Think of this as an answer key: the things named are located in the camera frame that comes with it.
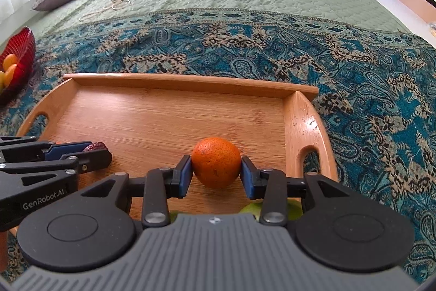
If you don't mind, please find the teal paisley blanket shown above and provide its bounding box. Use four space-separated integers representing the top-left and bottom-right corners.
0 8 436 285

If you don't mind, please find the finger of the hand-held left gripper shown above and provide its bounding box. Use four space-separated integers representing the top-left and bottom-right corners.
0 136 93 163
0 149 113 176

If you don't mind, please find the dark red date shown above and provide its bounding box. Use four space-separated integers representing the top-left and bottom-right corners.
83 141 110 153

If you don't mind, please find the bright smooth orange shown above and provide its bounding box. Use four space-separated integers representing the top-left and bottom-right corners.
191 137 242 189

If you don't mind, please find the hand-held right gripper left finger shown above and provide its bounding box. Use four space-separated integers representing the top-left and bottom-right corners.
80 155 195 228

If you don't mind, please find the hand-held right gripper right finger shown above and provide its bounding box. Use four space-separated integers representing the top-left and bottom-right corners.
240 156 356 227

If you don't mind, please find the red glass bowl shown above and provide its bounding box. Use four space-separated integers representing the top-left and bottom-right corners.
0 27 36 105

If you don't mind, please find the wooden tray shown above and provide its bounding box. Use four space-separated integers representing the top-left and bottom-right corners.
0 73 338 273

